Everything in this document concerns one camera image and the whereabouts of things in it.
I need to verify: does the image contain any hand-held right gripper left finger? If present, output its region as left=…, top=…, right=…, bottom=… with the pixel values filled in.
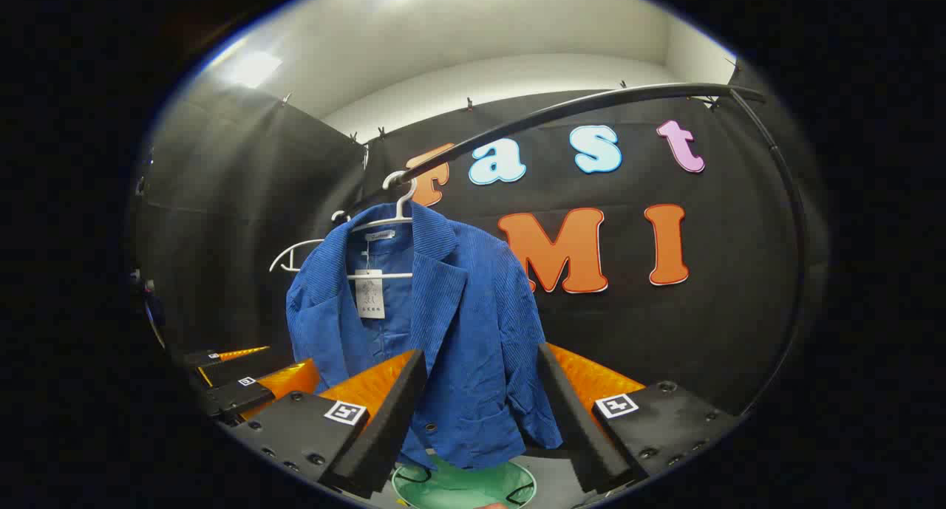
left=222, top=349, right=429, bottom=499

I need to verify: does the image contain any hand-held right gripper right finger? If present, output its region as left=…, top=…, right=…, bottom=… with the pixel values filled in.
left=536, top=341, right=742, bottom=495

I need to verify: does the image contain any green laundry hamper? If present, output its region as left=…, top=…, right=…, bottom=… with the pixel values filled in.
left=390, top=454, right=538, bottom=509

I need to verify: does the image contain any blue corduroy jacket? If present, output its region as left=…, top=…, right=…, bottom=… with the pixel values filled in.
left=286, top=201, right=564, bottom=471

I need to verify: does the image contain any white plastic clothes hanger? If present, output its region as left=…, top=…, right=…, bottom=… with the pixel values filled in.
left=346, top=171, right=416, bottom=281
left=269, top=210, right=353, bottom=274

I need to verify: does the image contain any black metal clothes rack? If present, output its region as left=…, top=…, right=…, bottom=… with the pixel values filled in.
left=344, top=83, right=810, bottom=421

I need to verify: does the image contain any plain black cloth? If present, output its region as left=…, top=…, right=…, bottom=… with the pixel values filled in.
left=137, top=81, right=368, bottom=362

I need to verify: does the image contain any black backdrop cloth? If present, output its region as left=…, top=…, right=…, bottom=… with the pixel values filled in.
left=366, top=88, right=806, bottom=421

